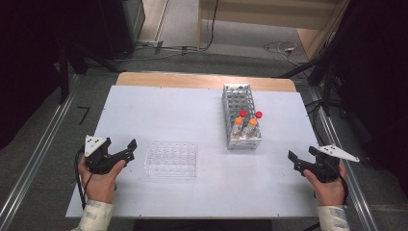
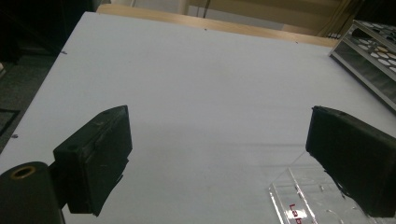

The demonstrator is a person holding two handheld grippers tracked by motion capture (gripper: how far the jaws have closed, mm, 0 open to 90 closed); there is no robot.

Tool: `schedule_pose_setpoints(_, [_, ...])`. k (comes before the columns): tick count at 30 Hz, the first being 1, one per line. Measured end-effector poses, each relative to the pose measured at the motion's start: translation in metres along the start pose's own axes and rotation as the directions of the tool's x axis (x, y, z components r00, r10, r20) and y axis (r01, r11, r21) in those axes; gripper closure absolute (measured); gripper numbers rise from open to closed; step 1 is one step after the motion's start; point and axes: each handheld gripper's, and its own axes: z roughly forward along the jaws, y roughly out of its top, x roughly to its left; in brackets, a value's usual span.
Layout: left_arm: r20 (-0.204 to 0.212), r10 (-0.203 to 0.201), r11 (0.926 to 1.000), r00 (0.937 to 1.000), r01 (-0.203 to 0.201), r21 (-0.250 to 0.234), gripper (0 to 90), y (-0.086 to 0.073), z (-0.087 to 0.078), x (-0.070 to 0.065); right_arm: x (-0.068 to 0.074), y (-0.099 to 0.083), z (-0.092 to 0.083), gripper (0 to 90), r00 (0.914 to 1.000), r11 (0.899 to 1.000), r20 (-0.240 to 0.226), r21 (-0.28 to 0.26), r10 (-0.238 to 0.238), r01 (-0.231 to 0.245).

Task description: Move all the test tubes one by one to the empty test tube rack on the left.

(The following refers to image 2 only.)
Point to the beige cabinet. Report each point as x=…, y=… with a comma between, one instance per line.
x=264, y=12

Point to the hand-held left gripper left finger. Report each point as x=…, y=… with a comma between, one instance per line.
x=93, y=161

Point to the white table sheet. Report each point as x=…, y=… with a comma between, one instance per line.
x=199, y=93

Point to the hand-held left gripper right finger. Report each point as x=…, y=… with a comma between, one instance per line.
x=351, y=155

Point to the perforated metal test tube rack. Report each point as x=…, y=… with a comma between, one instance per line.
x=370, y=62

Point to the clear plastic bag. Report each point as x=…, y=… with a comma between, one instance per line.
x=299, y=199

